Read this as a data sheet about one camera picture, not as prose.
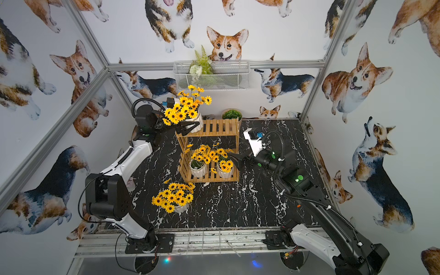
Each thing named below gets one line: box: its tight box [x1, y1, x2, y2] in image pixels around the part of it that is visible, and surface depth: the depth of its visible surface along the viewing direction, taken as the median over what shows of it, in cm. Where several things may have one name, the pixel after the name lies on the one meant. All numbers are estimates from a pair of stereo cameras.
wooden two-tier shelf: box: [175, 118, 241, 184], surface depth 87 cm
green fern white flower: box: [187, 44, 215, 77], surface depth 84 cm
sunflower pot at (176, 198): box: [151, 178, 196, 214], surface depth 73 cm
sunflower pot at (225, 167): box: [216, 148, 235, 179], surface depth 85 cm
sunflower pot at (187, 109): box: [162, 84, 212, 133], surface depth 66 cm
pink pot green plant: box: [221, 108, 243, 123], surface depth 112 cm
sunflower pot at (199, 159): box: [189, 144, 212, 178], surface depth 87 cm
